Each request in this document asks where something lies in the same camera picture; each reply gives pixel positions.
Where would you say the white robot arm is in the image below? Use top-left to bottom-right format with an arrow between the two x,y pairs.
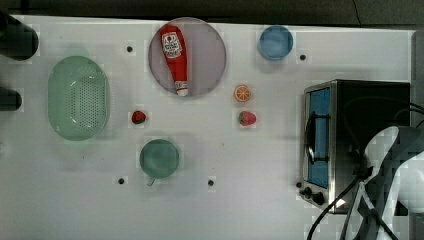
340,126 -> 423,240

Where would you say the silver black toaster oven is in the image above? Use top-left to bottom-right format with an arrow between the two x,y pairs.
301,79 -> 410,214

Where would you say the light red plush strawberry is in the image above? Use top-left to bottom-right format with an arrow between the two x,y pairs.
238,111 -> 257,126

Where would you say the plush orange slice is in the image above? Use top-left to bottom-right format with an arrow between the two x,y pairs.
233,85 -> 251,102

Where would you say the green mug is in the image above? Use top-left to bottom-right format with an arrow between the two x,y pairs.
139,139 -> 180,187

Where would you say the grey round plate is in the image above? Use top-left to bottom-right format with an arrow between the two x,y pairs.
148,17 -> 226,97

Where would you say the dark red plush strawberry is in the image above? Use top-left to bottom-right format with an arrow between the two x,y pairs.
131,110 -> 147,124

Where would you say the red plush ketchup bottle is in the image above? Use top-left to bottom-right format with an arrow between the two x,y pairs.
160,24 -> 189,97

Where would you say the green oval colander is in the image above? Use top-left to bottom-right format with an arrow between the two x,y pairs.
48,48 -> 110,141

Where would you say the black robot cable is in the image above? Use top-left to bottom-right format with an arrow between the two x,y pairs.
305,103 -> 424,240

